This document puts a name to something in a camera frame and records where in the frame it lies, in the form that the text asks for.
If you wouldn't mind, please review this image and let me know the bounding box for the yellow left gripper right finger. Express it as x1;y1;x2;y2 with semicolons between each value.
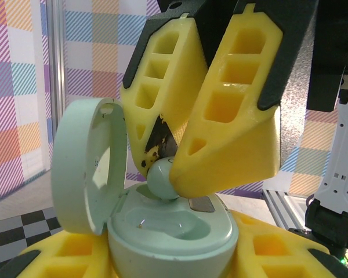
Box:
226;210;348;278

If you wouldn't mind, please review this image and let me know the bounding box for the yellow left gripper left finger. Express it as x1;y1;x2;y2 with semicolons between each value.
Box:
0;230;117;278

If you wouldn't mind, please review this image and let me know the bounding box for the mint green earbud charging case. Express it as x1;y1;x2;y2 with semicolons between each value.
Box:
50;97;238;278

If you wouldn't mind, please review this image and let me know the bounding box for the black and grey chessboard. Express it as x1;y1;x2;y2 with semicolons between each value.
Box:
0;208;66;264

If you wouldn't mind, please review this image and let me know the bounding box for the aluminium front rail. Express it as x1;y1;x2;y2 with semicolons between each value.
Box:
262;189;310;231

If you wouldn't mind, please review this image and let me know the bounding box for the aluminium corner post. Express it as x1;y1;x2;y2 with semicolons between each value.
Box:
45;0;67;174

